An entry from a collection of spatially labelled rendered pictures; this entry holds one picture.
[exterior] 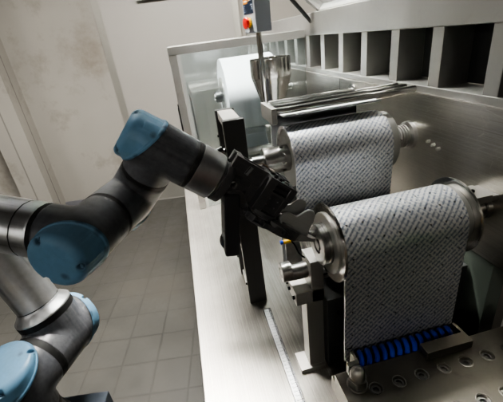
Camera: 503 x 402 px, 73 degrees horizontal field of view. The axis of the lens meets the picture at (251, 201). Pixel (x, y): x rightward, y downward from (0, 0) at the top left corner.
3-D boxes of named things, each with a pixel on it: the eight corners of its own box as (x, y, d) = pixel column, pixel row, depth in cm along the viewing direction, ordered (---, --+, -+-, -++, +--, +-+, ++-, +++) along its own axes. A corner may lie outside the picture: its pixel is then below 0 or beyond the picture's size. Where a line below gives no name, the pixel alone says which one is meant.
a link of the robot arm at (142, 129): (117, 139, 53) (140, 95, 49) (180, 172, 57) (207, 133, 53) (103, 167, 47) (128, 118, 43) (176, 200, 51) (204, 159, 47)
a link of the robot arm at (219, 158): (182, 195, 49) (180, 175, 57) (209, 207, 51) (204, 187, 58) (207, 151, 48) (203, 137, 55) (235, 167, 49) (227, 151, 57)
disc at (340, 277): (310, 240, 73) (314, 187, 63) (312, 239, 73) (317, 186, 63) (339, 298, 62) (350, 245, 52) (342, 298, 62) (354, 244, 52)
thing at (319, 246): (314, 261, 66) (306, 223, 66) (323, 258, 66) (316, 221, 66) (328, 269, 58) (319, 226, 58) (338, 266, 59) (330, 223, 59)
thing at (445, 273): (343, 359, 68) (343, 287, 60) (448, 330, 71) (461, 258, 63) (345, 361, 68) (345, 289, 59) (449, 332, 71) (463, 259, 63)
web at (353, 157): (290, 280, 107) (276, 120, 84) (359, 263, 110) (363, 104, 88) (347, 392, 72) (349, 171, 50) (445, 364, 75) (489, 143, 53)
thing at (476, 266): (256, 131, 277) (252, 100, 266) (260, 130, 277) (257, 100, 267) (473, 348, 78) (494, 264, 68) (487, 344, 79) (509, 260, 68)
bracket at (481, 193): (451, 196, 67) (452, 187, 66) (477, 191, 68) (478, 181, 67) (470, 206, 63) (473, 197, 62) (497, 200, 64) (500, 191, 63)
